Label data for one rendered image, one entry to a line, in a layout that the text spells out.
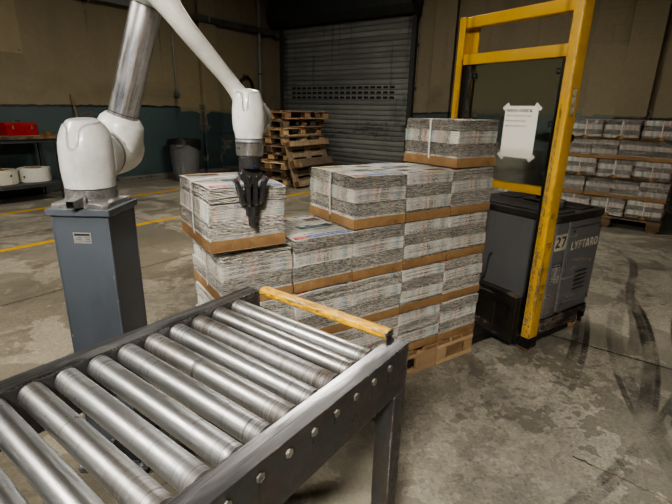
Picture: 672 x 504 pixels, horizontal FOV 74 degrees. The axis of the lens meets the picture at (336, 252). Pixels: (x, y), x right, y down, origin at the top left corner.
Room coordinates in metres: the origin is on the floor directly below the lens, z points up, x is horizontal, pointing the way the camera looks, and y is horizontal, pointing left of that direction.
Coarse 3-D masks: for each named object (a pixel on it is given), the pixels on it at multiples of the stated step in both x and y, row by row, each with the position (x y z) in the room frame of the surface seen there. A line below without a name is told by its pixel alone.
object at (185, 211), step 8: (184, 176) 1.70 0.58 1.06; (192, 176) 1.71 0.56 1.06; (200, 176) 1.72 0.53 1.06; (208, 176) 1.73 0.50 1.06; (224, 176) 1.75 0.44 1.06; (232, 176) 1.75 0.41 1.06; (184, 184) 1.71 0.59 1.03; (184, 192) 1.71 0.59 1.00; (184, 200) 1.72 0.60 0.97; (184, 208) 1.70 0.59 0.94; (184, 216) 1.71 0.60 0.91
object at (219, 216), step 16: (208, 192) 1.45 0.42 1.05; (224, 192) 1.48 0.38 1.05; (272, 192) 1.58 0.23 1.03; (208, 208) 1.46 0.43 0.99; (224, 208) 1.48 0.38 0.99; (240, 208) 1.52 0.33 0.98; (272, 208) 1.58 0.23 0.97; (208, 224) 1.46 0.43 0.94; (224, 224) 1.49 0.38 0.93; (240, 224) 1.52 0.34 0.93; (256, 224) 1.55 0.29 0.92; (272, 224) 1.58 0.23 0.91; (208, 240) 1.47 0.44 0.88
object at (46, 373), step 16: (208, 304) 1.12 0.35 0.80; (224, 304) 1.13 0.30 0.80; (256, 304) 1.22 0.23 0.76; (160, 320) 1.02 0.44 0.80; (176, 320) 1.02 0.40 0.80; (192, 320) 1.04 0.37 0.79; (128, 336) 0.93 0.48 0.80; (144, 336) 0.94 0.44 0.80; (80, 352) 0.86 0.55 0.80; (96, 352) 0.86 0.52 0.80; (112, 352) 0.87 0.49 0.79; (48, 368) 0.79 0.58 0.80; (64, 368) 0.80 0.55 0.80; (80, 368) 0.82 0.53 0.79; (0, 384) 0.73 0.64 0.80; (16, 384) 0.74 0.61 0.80; (48, 384) 0.77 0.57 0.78; (16, 400) 0.72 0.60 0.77; (64, 400) 0.79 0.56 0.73
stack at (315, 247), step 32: (288, 224) 1.93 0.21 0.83; (320, 224) 1.94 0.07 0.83; (416, 224) 2.04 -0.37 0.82; (224, 256) 1.51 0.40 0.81; (256, 256) 1.58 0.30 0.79; (288, 256) 1.65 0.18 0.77; (320, 256) 1.75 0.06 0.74; (352, 256) 1.85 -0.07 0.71; (384, 256) 1.93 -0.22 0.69; (416, 256) 2.04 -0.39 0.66; (224, 288) 1.51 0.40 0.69; (256, 288) 1.58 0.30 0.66; (320, 288) 1.75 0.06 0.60; (352, 288) 1.83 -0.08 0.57; (384, 288) 1.92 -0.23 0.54; (416, 288) 2.05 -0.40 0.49; (320, 320) 1.74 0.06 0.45; (384, 320) 1.94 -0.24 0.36; (416, 320) 2.05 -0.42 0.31; (416, 352) 2.08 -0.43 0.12
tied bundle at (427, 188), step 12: (384, 168) 2.16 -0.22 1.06; (396, 168) 2.16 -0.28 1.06; (408, 168) 2.17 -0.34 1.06; (420, 168) 2.18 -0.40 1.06; (432, 168) 2.19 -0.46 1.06; (408, 180) 1.99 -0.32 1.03; (420, 180) 2.03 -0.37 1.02; (432, 180) 2.07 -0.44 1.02; (444, 180) 2.11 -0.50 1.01; (408, 192) 1.99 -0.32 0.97; (420, 192) 2.04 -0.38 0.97; (432, 192) 2.08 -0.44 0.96; (444, 192) 2.12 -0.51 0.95; (408, 204) 1.99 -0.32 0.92; (420, 204) 2.03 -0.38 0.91; (432, 204) 2.08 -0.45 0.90; (444, 204) 2.12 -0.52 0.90
